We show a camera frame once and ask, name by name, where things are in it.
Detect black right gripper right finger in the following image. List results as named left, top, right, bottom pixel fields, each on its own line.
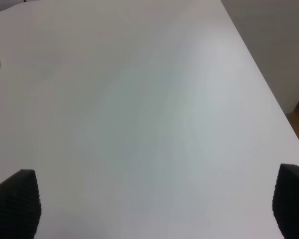
left=272, top=164, right=299, bottom=239

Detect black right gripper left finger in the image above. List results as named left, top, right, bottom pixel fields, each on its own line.
left=0, top=169, right=42, bottom=239

